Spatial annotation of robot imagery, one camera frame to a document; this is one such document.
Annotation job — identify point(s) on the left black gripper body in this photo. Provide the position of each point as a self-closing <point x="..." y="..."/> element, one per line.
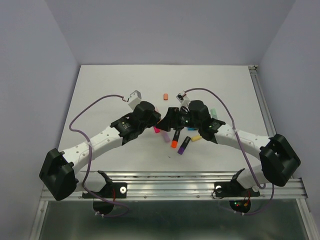
<point x="153" y="120"/>

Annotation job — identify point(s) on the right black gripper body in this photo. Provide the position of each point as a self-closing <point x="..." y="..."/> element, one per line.
<point x="184" y="120"/>

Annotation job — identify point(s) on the pink black highlighter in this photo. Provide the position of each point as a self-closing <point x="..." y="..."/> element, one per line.
<point x="156" y="130"/>

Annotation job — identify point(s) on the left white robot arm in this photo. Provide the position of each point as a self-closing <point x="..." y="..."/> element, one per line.
<point x="59" y="169"/>

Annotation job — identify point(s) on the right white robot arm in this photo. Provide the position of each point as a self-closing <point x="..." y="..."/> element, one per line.
<point x="278" y="160"/>

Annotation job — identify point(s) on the orange pen cap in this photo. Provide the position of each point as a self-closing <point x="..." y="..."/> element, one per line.
<point x="165" y="96"/>

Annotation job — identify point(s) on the pastel lilac highlighter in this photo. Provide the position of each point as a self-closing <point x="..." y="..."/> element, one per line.
<point x="165" y="136"/>

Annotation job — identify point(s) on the pastel green highlighter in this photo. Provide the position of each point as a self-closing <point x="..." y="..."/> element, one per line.
<point x="213" y="113"/>

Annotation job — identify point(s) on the pastel yellow highlighter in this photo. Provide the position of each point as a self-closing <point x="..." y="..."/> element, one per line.
<point x="196" y="138"/>

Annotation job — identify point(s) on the orange black highlighter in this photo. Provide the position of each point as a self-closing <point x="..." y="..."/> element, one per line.
<point x="175" y="139"/>

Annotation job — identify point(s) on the purple black highlighter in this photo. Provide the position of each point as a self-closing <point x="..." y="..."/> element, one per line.
<point x="184" y="145"/>

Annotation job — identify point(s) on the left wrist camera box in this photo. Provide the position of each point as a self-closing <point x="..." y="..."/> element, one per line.
<point x="134" y="99"/>

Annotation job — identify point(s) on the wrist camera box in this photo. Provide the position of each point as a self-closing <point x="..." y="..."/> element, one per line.
<point x="183" y="99"/>
<point x="134" y="99"/>

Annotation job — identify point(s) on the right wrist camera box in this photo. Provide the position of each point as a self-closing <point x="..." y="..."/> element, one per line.
<point x="183" y="99"/>

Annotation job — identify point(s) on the aluminium front rail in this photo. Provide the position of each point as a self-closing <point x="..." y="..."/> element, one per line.
<point x="186" y="186"/>

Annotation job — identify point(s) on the aluminium rail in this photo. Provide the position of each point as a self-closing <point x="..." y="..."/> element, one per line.
<point x="186" y="186"/>
<point x="266" y="115"/>

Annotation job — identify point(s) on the aluminium right rail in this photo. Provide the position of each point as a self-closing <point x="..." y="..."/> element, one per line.
<point x="266" y="115"/>

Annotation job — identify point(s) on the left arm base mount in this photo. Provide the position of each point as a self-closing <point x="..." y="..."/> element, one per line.
<point x="105" y="196"/>

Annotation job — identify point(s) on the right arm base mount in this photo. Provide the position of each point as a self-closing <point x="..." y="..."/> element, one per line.
<point x="232" y="189"/>

